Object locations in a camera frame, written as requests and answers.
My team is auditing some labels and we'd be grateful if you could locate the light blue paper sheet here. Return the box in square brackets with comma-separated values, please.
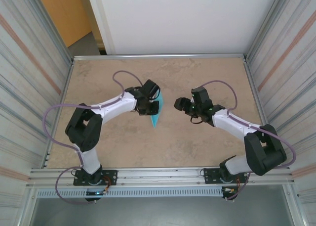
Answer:
[149, 91, 165, 130]

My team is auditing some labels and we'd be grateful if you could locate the grey metal sheet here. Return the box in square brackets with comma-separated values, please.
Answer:
[29, 186, 297, 226]

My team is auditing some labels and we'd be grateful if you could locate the small control board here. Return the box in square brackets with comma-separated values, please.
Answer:
[221, 186, 239, 201]
[85, 189, 109, 202]

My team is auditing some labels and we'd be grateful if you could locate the striped translucent side panel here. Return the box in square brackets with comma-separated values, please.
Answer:
[243, 0, 316, 226]
[0, 0, 74, 226]

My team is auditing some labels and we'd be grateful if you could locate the orange wooden door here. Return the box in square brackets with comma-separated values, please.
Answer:
[34, 0, 103, 48]

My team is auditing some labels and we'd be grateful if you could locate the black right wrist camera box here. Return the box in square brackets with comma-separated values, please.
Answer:
[191, 87, 211, 106]

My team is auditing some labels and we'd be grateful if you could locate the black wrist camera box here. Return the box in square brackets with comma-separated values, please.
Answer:
[141, 79, 161, 96]
[191, 87, 211, 106]

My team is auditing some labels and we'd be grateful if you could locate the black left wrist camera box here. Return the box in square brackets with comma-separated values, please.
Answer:
[141, 79, 161, 96]

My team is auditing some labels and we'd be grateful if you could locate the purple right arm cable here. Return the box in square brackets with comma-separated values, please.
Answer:
[201, 80, 297, 202]

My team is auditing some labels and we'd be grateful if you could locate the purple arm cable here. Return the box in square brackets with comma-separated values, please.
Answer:
[201, 80, 297, 202]
[43, 70, 145, 206]

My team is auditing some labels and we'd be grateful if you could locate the long aluminium table edge rail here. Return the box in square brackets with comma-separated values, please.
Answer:
[73, 53, 247, 61]

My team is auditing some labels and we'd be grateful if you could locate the short aluminium table edge rail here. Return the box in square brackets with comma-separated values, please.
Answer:
[43, 59, 75, 169]
[243, 59, 279, 165]

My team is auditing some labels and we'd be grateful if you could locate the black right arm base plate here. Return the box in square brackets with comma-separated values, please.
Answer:
[202, 167, 247, 184]

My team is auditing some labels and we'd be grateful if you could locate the wide aluminium mounting rail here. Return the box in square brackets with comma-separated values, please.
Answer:
[26, 164, 296, 188]

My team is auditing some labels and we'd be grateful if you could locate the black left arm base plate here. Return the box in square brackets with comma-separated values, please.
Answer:
[73, 169, 118, 186]

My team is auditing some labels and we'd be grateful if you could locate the grey slotted cable duct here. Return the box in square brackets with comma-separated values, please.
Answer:
[36, 187, 224, 198]

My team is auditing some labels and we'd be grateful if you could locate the white door frame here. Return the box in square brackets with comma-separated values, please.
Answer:
[85, 0, 117, 56]

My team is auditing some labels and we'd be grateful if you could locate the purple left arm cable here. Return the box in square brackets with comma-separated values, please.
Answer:
[43, 70, 145, 206]

